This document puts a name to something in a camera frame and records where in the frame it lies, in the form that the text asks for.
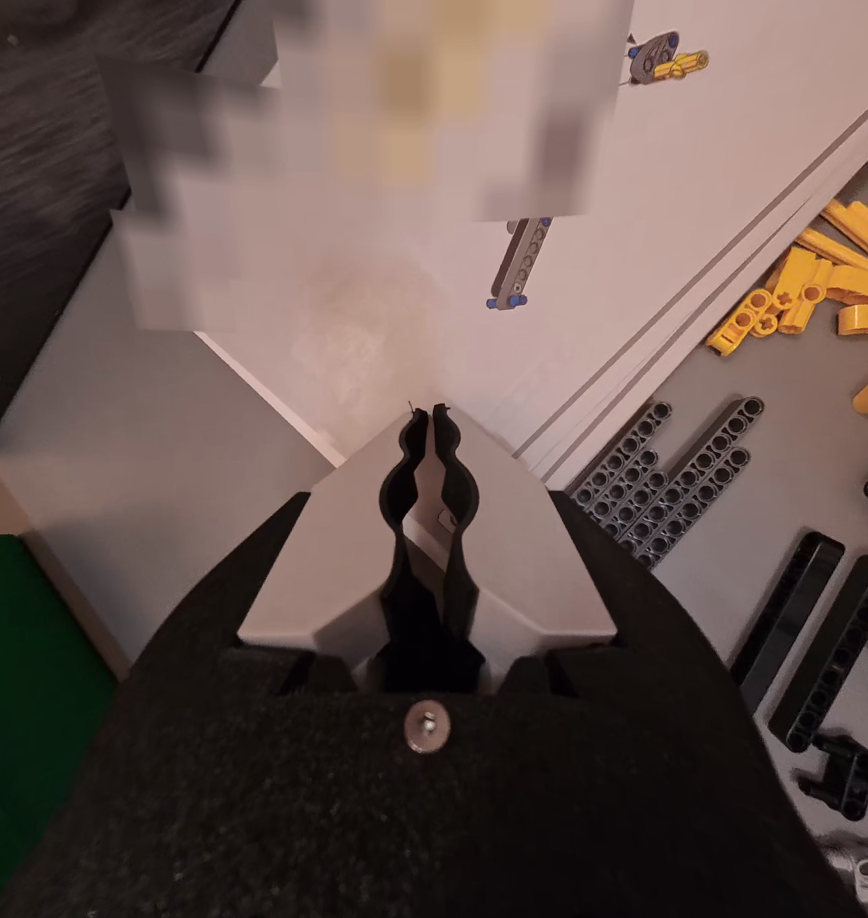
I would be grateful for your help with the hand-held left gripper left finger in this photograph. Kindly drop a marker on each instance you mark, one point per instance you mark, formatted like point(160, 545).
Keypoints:
point(326, 566)

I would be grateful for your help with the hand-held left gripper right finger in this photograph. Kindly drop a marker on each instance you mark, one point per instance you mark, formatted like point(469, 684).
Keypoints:
point(534, 566)

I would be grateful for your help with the row of dark grey lego beams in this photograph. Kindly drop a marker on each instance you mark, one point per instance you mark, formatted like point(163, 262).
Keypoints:
point(656, 495)

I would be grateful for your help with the lego instruction booklet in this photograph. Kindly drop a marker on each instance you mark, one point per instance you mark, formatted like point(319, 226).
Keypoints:
point(620, 323)

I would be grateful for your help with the black lego beam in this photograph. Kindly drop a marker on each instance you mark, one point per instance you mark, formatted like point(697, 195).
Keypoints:
point(842, 645)
point(792, 609)

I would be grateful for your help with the black angled lego connector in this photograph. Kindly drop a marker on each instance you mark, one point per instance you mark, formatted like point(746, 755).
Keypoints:
point(846, 774)

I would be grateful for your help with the pile of yellow lego pieces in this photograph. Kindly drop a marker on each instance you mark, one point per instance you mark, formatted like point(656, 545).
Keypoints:
point(799, 294)

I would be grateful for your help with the green plastic bin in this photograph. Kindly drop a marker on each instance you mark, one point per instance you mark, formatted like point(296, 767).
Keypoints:
point(32, 681)

